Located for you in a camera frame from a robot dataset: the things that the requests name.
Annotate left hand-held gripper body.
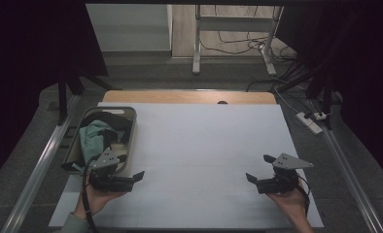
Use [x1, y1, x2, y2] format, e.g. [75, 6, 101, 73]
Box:
[87, 148, 136, 194]

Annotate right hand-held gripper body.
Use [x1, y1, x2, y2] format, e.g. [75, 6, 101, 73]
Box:
[255, 152, 315, 195]

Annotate grey plastic basket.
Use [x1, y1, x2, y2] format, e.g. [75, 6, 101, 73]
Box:
[62, 106, 138, 176]

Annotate teal cloth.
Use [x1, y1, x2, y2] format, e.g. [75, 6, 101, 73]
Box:
[79, 119, 127, 165]

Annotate black cloth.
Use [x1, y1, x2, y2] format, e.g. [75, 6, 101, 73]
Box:
[60, 111, 134, 173]

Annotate person's left hand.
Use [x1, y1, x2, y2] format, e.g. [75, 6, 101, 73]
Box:
[74, 174, 127, 221]

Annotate person's right hand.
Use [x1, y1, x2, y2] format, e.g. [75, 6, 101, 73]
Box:
[265, 176, 311, 225]

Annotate white power strip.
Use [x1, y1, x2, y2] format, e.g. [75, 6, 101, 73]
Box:
[295, 111, 324, 136]

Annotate white table board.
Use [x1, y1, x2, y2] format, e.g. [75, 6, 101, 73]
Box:
[48, 101, 326, 229]

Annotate black tripod stand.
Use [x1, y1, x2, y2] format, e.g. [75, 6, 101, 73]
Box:
[56, 66, 118, 126]
[276, 62, 334, 131]

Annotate wooden table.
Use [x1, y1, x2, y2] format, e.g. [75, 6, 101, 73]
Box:
[101, 89, 278, 106]

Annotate white cabinet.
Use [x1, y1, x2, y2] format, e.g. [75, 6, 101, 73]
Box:
[85, 3, 174, 52]

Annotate dark curtain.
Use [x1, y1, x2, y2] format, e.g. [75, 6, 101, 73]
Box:
[0, 0, 110, 190]
[274, 0, 383, 181]

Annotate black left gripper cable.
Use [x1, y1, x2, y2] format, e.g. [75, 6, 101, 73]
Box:
[81, 154, 100, 233]

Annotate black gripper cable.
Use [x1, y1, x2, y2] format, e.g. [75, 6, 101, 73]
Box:
[81, 154, 100, 233]
[296, 174, 311, 218]

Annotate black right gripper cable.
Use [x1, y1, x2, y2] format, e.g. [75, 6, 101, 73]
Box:
[296, 174, 311, 218]

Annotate aluminium rail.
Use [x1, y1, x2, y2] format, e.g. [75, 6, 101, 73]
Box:
[308, 99, 383, 233]
[0, 94, 83, 233]

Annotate black floor cables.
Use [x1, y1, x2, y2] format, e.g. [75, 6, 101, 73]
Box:
[198, 4, 298, 63]

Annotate white metal table frame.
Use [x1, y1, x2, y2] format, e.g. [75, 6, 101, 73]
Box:
[191, 4, 285, 78]

